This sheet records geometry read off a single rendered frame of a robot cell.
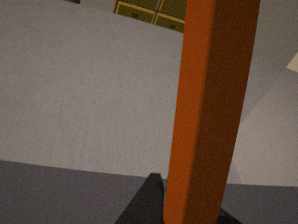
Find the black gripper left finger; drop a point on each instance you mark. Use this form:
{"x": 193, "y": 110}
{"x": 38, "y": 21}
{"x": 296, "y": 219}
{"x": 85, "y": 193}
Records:
{"x": 148, "y": 204}

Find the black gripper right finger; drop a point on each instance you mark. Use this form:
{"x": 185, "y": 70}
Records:
{"x": 225, "y": 218}

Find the orange handle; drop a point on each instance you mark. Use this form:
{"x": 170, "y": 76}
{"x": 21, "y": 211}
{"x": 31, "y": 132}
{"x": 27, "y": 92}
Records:
{"x": 215, "y": 64}

